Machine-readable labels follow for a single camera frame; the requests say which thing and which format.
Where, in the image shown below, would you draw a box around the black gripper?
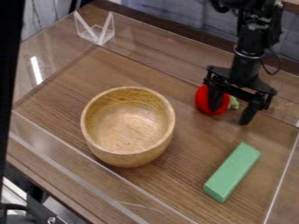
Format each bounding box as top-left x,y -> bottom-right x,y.
203,66 -> 276,125

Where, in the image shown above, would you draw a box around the red plush fruit green leaves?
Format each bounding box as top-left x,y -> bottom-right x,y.
195,84 -> 239,116

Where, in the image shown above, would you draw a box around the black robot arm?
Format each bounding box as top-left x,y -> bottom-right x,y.
203,0 -> 284,125

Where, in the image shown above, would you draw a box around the green rectangular block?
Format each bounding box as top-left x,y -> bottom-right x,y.
203,143 -> 260,203

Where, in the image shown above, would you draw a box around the wooden bowl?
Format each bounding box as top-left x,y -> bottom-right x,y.
80,86 -> 175,168

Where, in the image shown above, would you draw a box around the clear acrylic tray enclosure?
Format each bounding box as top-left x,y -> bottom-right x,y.
8,17 -> 299,224

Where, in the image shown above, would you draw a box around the black metal bracket with cable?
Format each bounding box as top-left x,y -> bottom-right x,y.
0,197 -> 68,224

